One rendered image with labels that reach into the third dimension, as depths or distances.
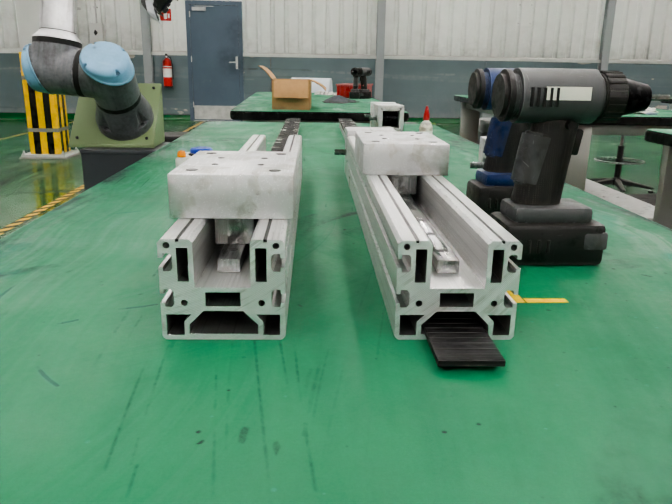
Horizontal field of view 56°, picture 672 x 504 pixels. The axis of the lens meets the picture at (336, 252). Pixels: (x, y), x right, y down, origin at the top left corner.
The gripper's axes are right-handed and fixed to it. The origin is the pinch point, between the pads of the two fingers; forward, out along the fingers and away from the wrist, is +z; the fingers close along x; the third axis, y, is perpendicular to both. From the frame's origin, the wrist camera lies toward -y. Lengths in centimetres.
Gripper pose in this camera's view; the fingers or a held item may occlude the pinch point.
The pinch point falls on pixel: (174, 0)
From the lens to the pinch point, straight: 202.7
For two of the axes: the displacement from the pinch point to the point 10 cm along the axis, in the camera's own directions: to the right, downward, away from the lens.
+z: 7.0, 5.1, -4.9
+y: 3.2, 3.9, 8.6
